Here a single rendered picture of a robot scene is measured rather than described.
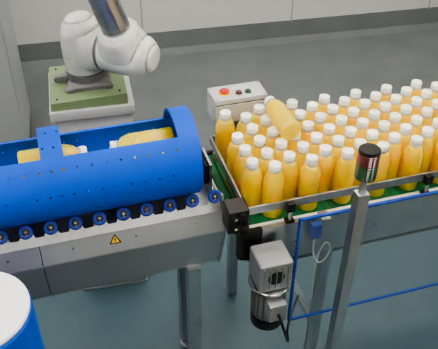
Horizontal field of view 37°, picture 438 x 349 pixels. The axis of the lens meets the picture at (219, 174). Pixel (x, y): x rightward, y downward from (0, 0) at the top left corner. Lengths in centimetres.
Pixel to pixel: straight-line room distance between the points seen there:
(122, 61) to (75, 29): 22
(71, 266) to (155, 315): 95
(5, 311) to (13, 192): 36
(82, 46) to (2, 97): 132
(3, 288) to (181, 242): 63
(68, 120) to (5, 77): 116
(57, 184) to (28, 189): 8
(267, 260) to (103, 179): 57
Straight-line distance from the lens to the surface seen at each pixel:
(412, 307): 318
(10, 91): 368
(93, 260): 214
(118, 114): 253
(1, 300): 180
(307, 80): 468
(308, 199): 212
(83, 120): 255
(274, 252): 209
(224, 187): 225
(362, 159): 187
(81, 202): 197
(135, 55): 234
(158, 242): 214
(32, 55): 498
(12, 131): 381
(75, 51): 247
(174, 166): 196
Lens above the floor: 234
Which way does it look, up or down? 39 degrees down
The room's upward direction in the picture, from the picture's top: 1 degrees clockwise
